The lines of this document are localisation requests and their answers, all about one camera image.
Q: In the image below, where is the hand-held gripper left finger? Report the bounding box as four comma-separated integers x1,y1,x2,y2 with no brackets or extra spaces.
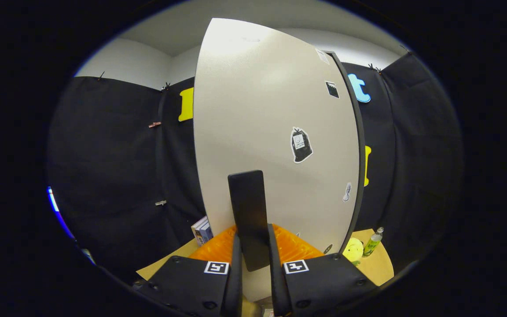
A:
132,225,243,317

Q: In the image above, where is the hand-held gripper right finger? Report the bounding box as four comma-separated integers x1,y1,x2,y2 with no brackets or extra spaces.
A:
268,224,379,317

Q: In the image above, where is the black door handle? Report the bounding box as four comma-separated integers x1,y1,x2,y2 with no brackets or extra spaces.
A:
228,170,271,272

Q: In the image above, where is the grey shoe cabinet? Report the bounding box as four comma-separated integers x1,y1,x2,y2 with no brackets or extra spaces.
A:
324,51,366,255

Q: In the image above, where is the yellow plush toy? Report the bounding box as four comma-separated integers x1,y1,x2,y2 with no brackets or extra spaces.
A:
342,238,364,266

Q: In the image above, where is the green bottle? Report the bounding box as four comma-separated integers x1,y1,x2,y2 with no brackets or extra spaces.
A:
363,227,384,258

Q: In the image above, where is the black backdrop cloth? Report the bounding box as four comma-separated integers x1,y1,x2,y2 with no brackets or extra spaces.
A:
47,53,463,282

